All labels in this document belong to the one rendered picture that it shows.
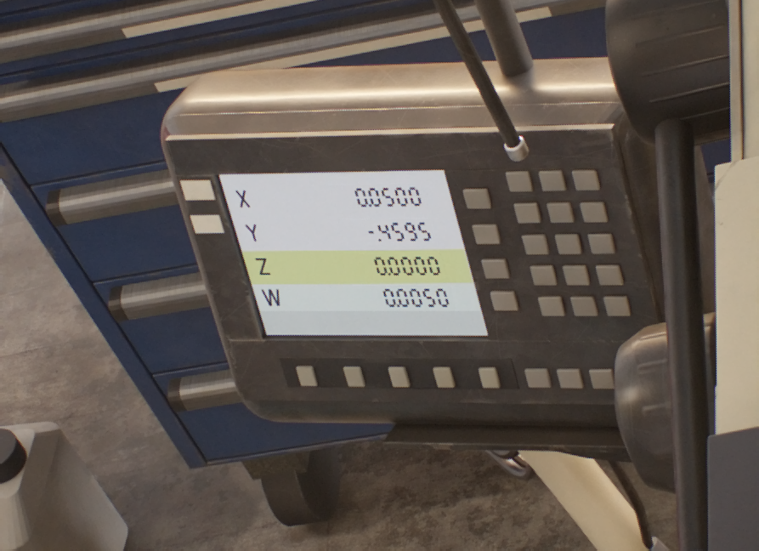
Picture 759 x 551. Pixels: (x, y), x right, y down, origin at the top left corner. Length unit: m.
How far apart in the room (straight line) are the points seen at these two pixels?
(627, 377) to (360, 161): 0.80
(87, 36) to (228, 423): 0.57
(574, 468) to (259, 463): 1.33
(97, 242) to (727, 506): 2.36
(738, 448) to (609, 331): 1.06
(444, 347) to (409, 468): 1.56
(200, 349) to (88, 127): 0.31
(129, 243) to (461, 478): 0.52
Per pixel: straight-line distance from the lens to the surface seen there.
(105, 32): 3.24
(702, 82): 1.40
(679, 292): 1.37
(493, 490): 3.78
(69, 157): 3.40
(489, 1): 2.17
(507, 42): 2.20
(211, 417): 3.66
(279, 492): 3.77
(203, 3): 3.20
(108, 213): 3.41
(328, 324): 2.31
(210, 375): 3.60
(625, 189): 2.17
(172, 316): 3.55
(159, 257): 3.49
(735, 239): 1.24
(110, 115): 3.35
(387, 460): 3.86
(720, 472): 1.17
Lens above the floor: 2.75
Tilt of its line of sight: 43 degrees down
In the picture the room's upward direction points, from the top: 29 degrees counter-clockwise
